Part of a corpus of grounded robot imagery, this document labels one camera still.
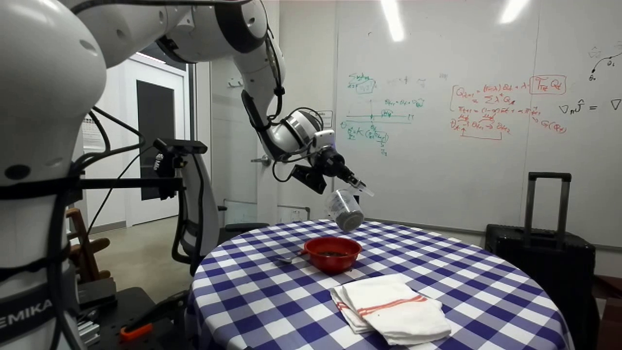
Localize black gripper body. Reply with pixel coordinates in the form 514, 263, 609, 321
314, 148, 357, 189

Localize clear plastic measuring jug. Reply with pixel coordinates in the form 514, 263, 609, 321
324, 187, 367, 232

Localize red bowl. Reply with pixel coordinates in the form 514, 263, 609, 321
300, 236, 365, 277

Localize white towel with red stripe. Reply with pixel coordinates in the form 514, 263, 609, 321
328, 273, 452, 349

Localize blue white checkered tablecloth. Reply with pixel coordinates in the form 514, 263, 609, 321
188, 218, 574, 350

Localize grey office chair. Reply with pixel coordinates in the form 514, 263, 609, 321
168, 154, 223, 267

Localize black robot mounting stand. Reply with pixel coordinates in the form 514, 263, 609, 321
75, 285, 195, 350

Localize wooden stand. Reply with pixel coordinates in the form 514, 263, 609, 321
63, 207, 112, 285

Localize black camera on stand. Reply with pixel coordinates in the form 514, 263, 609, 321
151, 137, 209, 180

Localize black suitcase with handle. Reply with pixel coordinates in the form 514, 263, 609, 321
483, 172, 598, 350

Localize black horizontal mount bar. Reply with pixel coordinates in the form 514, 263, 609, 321
0, 178, 184, 203

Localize orange handled tool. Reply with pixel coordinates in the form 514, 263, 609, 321
116, 321, 155, 345

